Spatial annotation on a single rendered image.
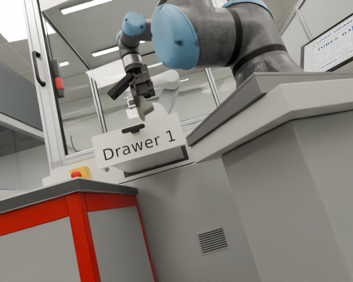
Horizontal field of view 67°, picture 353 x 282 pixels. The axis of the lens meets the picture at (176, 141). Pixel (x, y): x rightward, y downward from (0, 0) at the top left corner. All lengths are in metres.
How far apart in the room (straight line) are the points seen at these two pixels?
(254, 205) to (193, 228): 0.66
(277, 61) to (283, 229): 0.30
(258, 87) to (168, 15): 0.21
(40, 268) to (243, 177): 0.45
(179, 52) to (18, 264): 0.53
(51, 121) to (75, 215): 0.82
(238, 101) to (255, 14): 0.23
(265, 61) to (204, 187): 0.72
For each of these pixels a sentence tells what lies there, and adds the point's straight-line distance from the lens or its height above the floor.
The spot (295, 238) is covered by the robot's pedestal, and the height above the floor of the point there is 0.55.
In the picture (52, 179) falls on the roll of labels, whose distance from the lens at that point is 0.74.
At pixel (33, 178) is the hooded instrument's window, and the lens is 1.91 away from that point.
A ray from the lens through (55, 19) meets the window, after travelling 1.64.
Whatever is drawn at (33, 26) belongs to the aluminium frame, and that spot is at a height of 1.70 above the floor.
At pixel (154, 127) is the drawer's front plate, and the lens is 0.86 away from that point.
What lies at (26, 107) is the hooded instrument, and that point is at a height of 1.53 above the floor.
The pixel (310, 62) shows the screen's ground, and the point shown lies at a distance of 1.32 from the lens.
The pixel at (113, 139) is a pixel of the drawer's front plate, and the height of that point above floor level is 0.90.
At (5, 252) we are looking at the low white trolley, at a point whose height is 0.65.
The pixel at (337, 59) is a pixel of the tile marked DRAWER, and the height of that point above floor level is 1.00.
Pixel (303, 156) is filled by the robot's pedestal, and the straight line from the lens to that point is 0.42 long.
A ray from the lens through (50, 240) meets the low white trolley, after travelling 0.64.
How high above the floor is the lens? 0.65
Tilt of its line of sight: 13 degrees up
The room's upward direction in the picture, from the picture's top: 16 degrees counter-clockwise
